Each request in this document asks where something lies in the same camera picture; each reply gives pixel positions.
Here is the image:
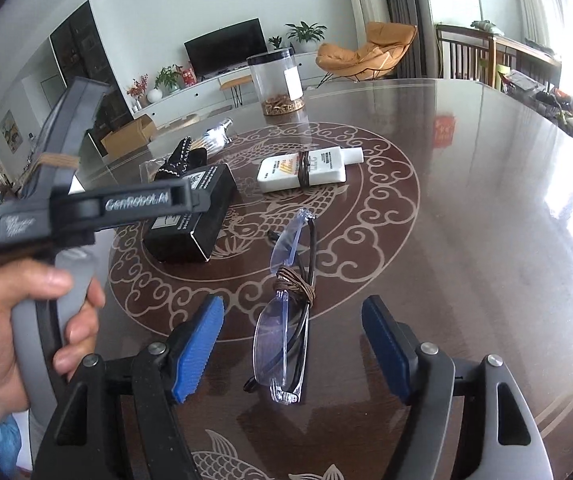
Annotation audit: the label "cardboard box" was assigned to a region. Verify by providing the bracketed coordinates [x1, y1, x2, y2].
[101, 115, 157, 159]

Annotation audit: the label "black rectangular box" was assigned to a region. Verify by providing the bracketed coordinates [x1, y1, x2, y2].
[142, 164, 236, 264]

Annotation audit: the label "red flower vase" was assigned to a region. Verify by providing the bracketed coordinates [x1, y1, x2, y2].
[126, 74, 149, 110]

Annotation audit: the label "black television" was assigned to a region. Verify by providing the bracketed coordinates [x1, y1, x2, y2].
[184, 18, 268, 78]

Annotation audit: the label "green potted plant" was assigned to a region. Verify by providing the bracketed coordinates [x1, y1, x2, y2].
[285, 21, 327, 53]

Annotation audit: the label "white tv cabinet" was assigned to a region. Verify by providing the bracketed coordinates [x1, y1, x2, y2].
[130, 49, 328, 122]

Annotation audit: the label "rimless glasses with brown tie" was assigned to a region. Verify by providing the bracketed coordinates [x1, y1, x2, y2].
[244, 208, 318, 405]

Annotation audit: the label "small wooden bench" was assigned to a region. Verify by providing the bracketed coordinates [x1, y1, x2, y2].
[218, 75, 253, 107]

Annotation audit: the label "white lotion bottle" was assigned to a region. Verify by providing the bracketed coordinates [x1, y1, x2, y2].
[256, 146, 364, 193]

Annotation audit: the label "wooden chair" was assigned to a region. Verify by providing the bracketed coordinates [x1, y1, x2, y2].
[435, 24, 562, 89]

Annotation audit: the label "black studded hair accessory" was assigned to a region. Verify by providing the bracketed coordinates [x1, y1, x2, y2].
[154, 136, 207, 181]

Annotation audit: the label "clear plastic jar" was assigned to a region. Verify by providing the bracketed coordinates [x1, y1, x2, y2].
[246, 48, 305, 117]

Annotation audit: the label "person's left hand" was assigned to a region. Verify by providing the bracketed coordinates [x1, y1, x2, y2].
[0, 259, 105, 422]

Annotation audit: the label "black bookshelf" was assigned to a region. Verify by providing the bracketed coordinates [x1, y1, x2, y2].
[50, 1, 132, 156]

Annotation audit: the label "orange lounge chair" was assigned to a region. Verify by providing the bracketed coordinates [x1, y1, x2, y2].
[316, 22, 418, 81]

